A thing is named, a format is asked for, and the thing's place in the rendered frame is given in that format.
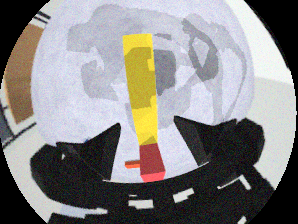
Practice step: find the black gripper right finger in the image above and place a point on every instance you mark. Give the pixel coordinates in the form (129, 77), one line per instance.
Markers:
(201, 138)

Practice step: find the orange rectangular bar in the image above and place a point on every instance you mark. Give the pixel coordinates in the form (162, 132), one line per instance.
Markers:
(132, 164)

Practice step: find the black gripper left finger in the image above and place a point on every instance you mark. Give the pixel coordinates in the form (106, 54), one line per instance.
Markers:
(98, 153)

